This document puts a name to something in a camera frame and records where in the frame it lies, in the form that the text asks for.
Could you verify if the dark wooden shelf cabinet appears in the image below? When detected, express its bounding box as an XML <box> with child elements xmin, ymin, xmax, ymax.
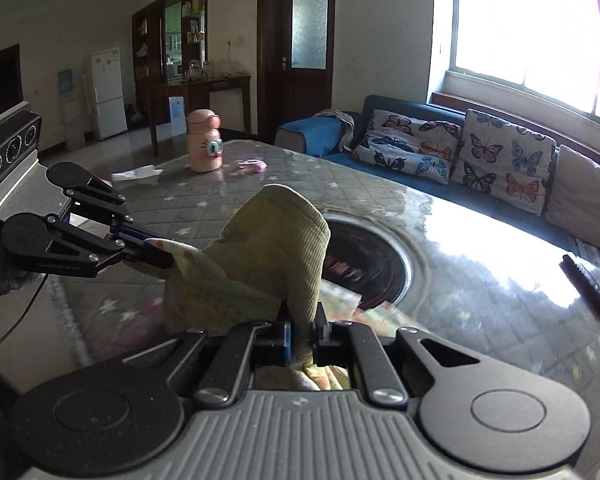
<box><xmin>131</xmin><ymin>0</ymin><xmax>210</xmax><ymax>127</ymax></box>

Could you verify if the white tissue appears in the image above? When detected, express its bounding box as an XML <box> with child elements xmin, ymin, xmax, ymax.
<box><xmin>110</xmin><ymin>164</ymin><xmax>164</xmax><ymax>184</ymax></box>

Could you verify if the green corduroy garment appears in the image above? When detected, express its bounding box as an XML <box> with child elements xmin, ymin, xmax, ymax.
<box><xmin>145</xmin><ymin>184</ymin><xmax>418</xmax><ymax>392</ymax></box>

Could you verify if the grey clothing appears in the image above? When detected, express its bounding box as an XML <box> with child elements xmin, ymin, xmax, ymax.
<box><xmin>314</xmin><ymin>108</ymin><xmax>364</xmax><ymax>152</ymax></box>

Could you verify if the beige cushion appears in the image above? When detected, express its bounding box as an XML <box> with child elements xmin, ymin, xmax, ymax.
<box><xmin>544</xmin><ymin>145</ymin><xmax>600</xmax><ymax>247</ymax></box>

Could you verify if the large window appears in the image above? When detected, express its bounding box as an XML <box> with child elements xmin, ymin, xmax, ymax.
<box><xmin>429</xmin><ymin>0</ymin><xmax>600</xmax><ymax>137</ymax></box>

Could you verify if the pink cartoon bottle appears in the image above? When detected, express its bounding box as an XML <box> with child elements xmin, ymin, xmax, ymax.
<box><xmin>186</xmin><ymin>109</ymin><xmax>226</xmax><ymax>175</ymax></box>

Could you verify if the dark wooden side table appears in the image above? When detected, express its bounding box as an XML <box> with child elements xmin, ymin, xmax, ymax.
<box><xmin>146</xmin><ymin>75</ymin><xmax>253</xmax><ymax>157</ymax></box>

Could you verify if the butterfly print cushion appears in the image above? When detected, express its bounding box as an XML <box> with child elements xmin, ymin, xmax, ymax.
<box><xmin>449</xmin><ymin>108</ymin><xmax>559</xmax><ymax>217</ymax></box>
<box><xmin>350</xmin><ymin>108</ymin><xmax>464</xmax><ymax>185</ymax></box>

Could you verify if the person's left hand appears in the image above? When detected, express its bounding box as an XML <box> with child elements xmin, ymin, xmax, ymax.
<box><xmin>0</xmin><ymin>242</ymin><xmax>45</xmax><ymax>297</ymax></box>

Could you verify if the black remote control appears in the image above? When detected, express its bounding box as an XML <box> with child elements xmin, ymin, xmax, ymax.
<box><xmin>559</xmin><ymin>254</ymin><xmax>600</xmax><ymax>319</ymax></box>

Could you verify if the dark wooden glass door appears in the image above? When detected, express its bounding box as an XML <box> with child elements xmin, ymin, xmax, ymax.
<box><xmin>257</xmin><ymin>0</ymin><xmax>337</xmax><ymax>144</ymax></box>

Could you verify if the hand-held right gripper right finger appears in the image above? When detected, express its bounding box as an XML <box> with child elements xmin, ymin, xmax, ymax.
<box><xmin>312</xmin><ymin>304</ymin><xmax>483</xmax><ymax>408</ymax></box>

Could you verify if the black cable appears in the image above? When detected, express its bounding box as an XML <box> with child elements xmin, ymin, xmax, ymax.
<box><xmin>0</xmin><ymin>275</ymin><xmax>48</xmax><ymax>357</ymax></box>

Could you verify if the round black table hotplate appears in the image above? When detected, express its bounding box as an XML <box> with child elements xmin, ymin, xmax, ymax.
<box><xmin>321</xmin><ymin>214</ymin><xmax>414</xmax><ymax>311</ymax></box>

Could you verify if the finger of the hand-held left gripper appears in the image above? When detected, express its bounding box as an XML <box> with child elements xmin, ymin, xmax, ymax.
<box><xmin>64</xmin><ymin>185</ymin><xmax>148</xmax><ymax>241</ymax></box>
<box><xmin>32</xmin><ymin>215</ymin><xmax>177</xmax><ymax>279</ymax></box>

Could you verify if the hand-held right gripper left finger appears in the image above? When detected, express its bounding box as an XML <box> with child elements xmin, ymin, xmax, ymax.
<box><xmin>122</xmin><ymin>305</ymin><xmax>295</xmax><ymax>408</ymax></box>

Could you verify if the white fridge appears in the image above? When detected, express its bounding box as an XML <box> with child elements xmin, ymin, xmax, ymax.
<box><xmin>83</xmin><ymin>47</ymin><xmax>129</xmax><ymax>142</ymax></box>

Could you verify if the blue sofa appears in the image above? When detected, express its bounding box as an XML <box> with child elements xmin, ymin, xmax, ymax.
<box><xmin>274</xmin><ymin>94</ymin><xmax>600</xmax><ymax>282</ymax></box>

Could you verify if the blue cloth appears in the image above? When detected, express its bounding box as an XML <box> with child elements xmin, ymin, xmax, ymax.
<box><xmin>280</xmin><ymin>117</ymin><xmax>352</xmax><ymax>157</ymax></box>

